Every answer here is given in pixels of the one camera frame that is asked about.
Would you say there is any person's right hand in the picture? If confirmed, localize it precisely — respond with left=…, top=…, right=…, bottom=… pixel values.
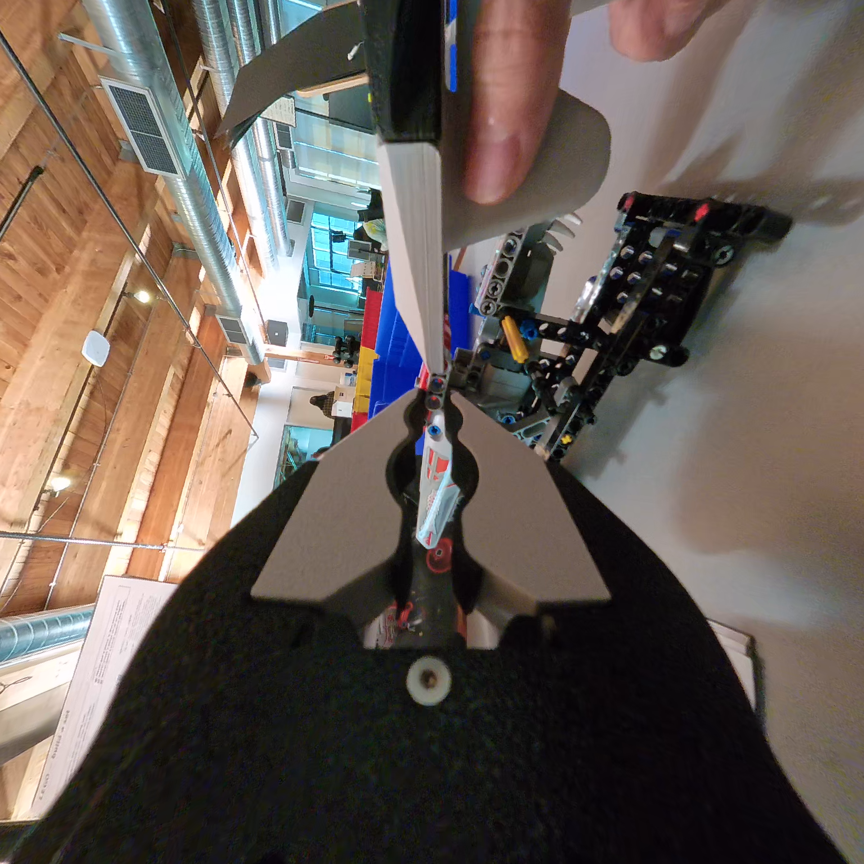
left=462, top=0, right=730, bottom=205

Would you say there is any grey desk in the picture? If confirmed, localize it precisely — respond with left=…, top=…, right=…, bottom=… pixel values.
left=445, top=0, right=864, bottom=864

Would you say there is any silver ventilation duct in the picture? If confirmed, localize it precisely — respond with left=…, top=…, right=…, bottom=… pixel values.
left=84, top=0, right=267, bottom=365

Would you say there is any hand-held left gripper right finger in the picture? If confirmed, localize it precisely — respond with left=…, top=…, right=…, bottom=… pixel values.
left=445, top=390, right=612, bottom=645

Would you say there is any louvred white vent grille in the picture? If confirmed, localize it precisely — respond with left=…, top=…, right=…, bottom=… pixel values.
left=100, top=77, right=186, bottom=178

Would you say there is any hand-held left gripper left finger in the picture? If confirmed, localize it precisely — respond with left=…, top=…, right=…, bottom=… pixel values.
left=250, top=389, right=426, bottom=642

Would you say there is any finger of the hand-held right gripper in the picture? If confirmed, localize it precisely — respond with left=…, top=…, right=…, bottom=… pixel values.
left=375, top=140, right=452, bottom=378

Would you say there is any yellow storage bin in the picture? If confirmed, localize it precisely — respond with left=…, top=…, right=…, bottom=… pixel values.
left=354, top=346, right=380, bottom=413

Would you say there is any brick-built toy truck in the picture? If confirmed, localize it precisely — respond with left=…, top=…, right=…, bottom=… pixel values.
left=415, top=191, right=794, bottom=549

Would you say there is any blue open-front bin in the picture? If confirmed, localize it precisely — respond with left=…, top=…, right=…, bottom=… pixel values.
left=368, top=253, right=473, bottom=423

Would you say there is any silver spiral duct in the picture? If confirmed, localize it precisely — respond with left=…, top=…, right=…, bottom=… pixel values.
left=192, top=0, right=298, bottom=271

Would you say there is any instruction sheet board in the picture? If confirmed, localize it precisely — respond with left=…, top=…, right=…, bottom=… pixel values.
left=30, top=574, right=180, bottom=821

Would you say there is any dark angled panel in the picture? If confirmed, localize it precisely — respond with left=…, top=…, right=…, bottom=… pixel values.
left=215, top=3, right=371, bottom=146

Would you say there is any black toy set box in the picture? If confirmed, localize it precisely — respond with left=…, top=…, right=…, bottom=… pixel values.
left=364, top=526, right=500, bottom=650

